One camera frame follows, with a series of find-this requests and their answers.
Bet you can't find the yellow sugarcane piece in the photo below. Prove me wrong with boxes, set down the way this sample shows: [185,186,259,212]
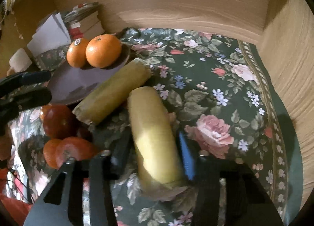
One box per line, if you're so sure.
[128,86,187,201]
[72,58,152,125]

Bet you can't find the large orange with Dole sticker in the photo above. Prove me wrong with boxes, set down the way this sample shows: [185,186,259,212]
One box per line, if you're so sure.
[67,38,89,68]

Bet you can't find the small mandarin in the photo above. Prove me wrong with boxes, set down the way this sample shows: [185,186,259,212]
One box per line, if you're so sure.
[43,139,62,169]

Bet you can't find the red tomato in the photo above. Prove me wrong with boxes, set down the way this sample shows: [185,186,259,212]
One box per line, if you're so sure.
[43,105,73,139]

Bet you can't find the red apple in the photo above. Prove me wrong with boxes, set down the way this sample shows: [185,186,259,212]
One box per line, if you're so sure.
[55,137,99,168]

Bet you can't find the dark purple round plate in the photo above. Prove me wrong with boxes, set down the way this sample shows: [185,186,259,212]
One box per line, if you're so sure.
[47,44,130,105]

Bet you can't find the white paper sheets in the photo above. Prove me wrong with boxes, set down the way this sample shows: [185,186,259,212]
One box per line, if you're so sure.
[27,13,71,57]

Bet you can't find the red thick book lower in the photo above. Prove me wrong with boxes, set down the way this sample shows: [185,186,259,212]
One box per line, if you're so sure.
[70,20,105,41]

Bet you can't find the red thick book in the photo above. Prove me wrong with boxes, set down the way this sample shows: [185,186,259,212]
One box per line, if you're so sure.
[70,20,105,41]
[68,10,100,34]

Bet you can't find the red thick book upper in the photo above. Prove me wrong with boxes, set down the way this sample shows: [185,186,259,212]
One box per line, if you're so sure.
[68,10,100,34]

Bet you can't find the stack of papers and booklets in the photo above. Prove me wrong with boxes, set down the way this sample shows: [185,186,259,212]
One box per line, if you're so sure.
[62,2,99,23]

